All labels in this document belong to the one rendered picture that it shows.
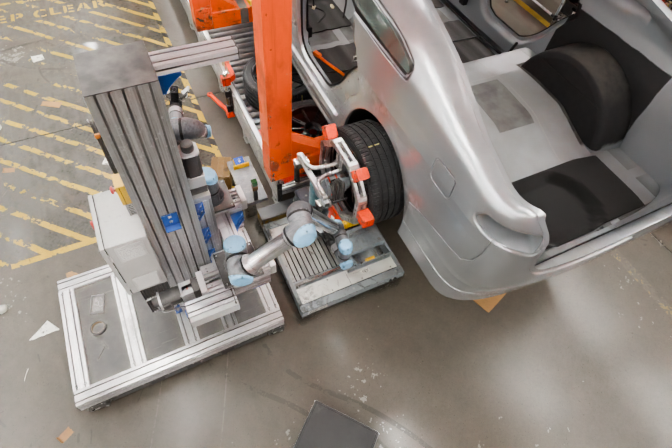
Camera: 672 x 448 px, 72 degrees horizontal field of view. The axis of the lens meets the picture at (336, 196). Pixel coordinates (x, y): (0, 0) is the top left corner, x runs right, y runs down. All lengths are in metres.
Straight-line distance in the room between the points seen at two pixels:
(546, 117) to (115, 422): 3.40
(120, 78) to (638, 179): 3.13
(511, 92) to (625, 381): 2.14
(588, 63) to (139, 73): 2.78
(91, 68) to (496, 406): 2.96
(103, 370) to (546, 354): 2.90
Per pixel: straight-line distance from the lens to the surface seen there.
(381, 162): 2.67
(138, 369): 3.16
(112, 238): 2.36
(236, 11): 4.71
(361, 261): 3.42
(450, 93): 2.21
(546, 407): 3.57
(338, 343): 3.30
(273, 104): 2.79
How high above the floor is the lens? 3.11
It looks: 53 degrees down
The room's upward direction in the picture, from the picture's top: 7 degrees clockwise
